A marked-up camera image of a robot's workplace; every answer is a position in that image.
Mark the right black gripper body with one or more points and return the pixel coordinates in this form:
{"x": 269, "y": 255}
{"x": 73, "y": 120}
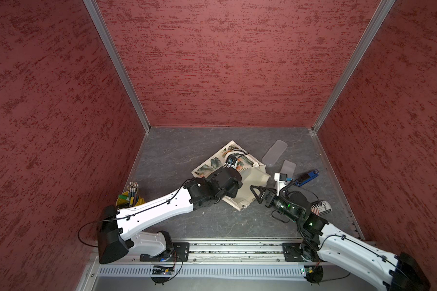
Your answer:
{"x": 281, "y": 204}

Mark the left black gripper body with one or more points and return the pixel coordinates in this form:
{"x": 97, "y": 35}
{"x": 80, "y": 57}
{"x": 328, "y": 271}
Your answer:
{"x": 232, "y": 193}

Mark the cream canvas tote bag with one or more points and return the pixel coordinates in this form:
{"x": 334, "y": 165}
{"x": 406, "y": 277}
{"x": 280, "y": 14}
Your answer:
{"x": 242, "y": 166}

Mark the frosted translucent pencil case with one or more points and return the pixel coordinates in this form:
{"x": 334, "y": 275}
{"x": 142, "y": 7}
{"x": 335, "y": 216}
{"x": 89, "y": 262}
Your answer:
{"x": 274, "y": 153}

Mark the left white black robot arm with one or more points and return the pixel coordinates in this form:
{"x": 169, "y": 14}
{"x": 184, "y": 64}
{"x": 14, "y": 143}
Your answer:
{"x": 122, "y": 231}

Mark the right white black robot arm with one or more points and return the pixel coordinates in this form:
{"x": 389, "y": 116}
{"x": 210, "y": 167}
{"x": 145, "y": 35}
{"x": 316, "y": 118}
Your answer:
{"x": 323, "y": 241}

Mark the yellow pencil cup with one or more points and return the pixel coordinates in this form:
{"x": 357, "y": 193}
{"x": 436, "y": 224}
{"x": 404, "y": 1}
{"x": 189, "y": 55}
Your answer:
{"x": 130, "y": 197}

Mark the red white striped sock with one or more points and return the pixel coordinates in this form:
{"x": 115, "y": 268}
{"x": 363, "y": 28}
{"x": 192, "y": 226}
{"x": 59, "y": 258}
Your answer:
{"x": 321, "y": 208}

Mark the blue black stapler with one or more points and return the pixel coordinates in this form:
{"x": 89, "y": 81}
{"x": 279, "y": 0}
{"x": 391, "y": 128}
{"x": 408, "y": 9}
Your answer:
{"x": 306, "y": 178}

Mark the left small circuit board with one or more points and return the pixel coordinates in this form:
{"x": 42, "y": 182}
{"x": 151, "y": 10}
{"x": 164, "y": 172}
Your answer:
{"x": 163, "y": 270}

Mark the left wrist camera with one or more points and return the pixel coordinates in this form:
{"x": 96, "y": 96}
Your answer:
{"x": 232, "y": 160}

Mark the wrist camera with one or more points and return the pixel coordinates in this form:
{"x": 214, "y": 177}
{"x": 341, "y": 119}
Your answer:
{"x": 281, "y": 181}
{"x": 232, "y": 160}

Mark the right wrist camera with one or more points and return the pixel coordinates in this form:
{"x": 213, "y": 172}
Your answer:
{"x": 281, "y": 181}

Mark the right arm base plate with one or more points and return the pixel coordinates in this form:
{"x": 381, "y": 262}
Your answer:
{"x": 299, "y": 252}

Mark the aluminium front rail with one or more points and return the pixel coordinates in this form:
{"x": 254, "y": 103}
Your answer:
{"x": 217, "y": 250}

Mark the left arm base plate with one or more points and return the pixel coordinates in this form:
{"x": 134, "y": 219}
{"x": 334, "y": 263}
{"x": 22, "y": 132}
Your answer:
{"x": 177, "y": 250}

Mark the right aluminium corner post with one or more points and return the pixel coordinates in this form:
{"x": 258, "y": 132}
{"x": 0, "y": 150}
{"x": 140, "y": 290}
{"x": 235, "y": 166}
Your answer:
{"x": 368, "y": 35}

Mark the aluminium corner post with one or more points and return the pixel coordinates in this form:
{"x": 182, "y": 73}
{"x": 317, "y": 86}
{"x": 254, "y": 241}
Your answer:
{"x": 104, "y": 34}
{"x": 368, "y": 35}

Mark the left aluminium corner post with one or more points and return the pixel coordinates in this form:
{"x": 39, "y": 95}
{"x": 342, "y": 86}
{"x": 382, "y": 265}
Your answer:
{"x": 104, "y": 34}

